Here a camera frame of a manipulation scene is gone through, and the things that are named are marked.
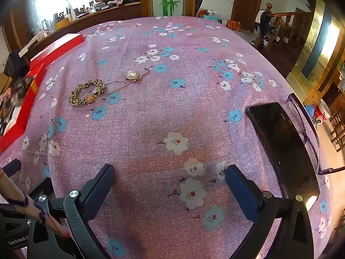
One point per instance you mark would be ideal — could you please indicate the hanging dark jacket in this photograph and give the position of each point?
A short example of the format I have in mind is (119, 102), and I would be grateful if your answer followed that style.
(261, 21)

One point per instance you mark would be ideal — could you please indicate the red plaid scrunchie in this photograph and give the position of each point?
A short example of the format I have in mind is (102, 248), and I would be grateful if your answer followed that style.
(8, 110)

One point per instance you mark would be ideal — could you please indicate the glass pitcher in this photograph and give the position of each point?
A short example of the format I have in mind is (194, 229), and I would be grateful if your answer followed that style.
(44, 26)

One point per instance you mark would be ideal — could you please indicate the wooden staircase railing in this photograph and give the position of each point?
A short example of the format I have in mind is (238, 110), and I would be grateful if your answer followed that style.
(291, 24)

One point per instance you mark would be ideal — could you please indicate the wooden counter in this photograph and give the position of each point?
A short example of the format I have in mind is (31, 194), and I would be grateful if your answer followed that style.
(107, 16)

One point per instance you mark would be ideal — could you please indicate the gold framed panel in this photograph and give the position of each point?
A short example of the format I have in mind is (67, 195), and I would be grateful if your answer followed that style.
(318, 48)

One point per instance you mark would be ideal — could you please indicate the red gift box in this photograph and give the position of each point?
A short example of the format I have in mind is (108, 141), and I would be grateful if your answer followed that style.
(16, 132)

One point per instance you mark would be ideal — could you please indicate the dark framed eyeglasses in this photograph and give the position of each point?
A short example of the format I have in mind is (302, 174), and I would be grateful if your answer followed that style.
(302, 129)

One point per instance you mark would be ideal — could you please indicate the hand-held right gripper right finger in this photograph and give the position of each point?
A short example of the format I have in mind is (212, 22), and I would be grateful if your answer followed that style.
(240, 194)

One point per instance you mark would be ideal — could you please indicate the brown organza scrunchie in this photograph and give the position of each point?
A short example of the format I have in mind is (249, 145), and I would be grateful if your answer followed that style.
(23, 85)

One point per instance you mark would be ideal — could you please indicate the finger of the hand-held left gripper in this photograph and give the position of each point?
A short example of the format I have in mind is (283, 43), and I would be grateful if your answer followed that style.
(40, 186)
(10, 167)

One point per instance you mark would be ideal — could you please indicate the wooden door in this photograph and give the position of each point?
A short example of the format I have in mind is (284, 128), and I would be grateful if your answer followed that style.
(246, 2)

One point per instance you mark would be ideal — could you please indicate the red box lid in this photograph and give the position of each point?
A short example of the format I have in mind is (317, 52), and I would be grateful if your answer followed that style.
(59, 48)

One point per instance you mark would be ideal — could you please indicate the leopard print scrunchie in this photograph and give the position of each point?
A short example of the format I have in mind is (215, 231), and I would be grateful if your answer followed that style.
(74, 97)

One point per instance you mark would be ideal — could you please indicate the flat white box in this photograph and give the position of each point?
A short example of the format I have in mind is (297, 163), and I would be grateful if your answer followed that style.
(35, 40)

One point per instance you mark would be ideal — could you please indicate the black smartphone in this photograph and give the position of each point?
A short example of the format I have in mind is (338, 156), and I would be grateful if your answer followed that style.
(283, 145)

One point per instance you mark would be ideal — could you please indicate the orange stool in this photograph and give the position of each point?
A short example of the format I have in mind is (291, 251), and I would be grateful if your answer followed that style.
(234, 24)

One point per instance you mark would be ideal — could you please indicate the wooden chair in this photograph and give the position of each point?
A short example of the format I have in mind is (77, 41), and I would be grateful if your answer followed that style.
(199, 4)

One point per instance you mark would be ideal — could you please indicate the purple floral tablecloth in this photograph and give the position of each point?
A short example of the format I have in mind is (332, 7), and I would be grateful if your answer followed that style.
(161, 99)

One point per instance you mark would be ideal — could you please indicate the person's patterned garment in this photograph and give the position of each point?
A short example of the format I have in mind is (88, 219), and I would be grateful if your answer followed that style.
(24, 202)

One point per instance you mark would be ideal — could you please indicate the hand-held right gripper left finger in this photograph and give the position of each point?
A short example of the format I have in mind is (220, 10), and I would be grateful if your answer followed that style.
(99, 186)

